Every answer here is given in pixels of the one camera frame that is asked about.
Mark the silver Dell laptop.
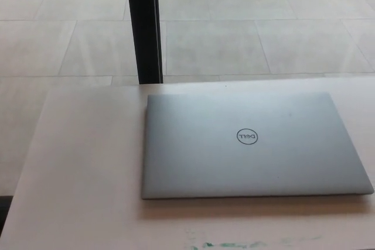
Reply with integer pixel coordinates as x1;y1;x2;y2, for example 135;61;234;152
141;91;375;201

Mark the black window frame post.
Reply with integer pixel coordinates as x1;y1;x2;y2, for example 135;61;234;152
124;0;164;85

